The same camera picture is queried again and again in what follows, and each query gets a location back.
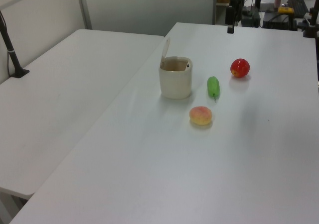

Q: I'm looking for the white side table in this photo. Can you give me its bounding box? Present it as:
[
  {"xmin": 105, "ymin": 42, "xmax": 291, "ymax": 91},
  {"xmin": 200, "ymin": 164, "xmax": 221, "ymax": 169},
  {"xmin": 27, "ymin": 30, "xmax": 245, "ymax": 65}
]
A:
[{"xmin": 0, "ymin": 29, "xmax": 165, "ymax": 200}]

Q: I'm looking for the cream garbage bin with lid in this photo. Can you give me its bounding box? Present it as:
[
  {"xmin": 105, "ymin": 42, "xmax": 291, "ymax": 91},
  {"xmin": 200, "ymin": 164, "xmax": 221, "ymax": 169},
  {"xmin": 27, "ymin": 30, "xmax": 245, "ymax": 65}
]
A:
[{"xmin": 159, "ymin": 37, "xmax": 194, "ymax": 100}]

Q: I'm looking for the red toy apple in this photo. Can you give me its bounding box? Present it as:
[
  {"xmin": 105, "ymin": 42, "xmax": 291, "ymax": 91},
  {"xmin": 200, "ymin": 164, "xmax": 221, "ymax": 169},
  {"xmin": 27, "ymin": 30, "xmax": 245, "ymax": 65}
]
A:
[{"xmin": 230, "ymin": 58, "xmax": 250, "ymax": 79}]

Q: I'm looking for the black keyboard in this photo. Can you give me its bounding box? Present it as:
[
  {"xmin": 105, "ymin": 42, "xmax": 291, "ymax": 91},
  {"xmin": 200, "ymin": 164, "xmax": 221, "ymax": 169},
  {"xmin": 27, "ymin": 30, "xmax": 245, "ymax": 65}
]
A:
[{"xmin": 287, "ymin": 0, "xmax": 309, "ymax": 17}]

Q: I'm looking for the black clamp stand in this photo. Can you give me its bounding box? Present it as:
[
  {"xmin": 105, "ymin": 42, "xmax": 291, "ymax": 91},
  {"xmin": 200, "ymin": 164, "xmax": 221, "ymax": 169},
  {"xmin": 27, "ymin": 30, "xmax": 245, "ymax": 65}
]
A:
[{"xmin": 302, "ymin": 6, "xmax": 319, "ymax": 38}]

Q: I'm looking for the black equipment box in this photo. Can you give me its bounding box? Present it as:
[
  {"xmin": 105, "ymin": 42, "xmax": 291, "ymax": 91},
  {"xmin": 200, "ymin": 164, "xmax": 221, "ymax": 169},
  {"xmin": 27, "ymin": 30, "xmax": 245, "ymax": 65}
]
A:
[{"xmin": 262, "ymin": 10, "xmax": 298, "ymax": 31}]

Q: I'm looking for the yellow handheld meter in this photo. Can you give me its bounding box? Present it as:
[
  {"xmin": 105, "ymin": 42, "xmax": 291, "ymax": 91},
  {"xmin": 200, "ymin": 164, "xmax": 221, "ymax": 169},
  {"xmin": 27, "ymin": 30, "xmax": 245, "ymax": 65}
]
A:
[{"xmin": 277, "ymin": 6, "xmax": 294, "ymax": 15}]

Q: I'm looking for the grey partition post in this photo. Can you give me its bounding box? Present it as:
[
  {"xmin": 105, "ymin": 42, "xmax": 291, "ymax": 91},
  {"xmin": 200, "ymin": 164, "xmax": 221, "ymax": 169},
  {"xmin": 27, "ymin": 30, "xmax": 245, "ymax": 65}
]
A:
[{"xmin": 75, "ymin": 0, "xmax": 93, "ymax": 30}]

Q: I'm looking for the orange pink toy peach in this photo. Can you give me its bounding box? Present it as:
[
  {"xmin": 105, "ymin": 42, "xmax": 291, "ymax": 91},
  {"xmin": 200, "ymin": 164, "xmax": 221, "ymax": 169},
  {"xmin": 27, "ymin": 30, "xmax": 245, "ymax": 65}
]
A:
[{"xmin": 189, "ymin": 106, "xmax": 213, "ymax": 126}]

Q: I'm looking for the green toy cucumber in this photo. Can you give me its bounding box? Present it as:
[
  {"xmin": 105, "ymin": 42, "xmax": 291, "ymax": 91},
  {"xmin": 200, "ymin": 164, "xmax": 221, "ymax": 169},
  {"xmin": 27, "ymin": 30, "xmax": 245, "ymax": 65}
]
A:
[{"xmin": 207, "ymin": 76, "xmax": 221, "ymax": 103}]

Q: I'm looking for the black camera stand pole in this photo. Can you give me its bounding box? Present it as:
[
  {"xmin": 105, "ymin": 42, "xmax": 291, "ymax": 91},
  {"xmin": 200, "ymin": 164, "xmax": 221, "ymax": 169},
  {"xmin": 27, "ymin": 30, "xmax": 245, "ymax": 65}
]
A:
[{"xmin": 0, "ymin": 9, "xmax": 30, "ymax": 79}]

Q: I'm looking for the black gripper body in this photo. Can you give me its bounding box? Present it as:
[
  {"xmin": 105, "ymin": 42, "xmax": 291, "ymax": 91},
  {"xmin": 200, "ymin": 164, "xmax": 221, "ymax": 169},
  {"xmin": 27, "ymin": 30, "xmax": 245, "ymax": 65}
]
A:
[{"xmin": 225, "ymin": 0, "xmax": 244, "ymax": 27}]

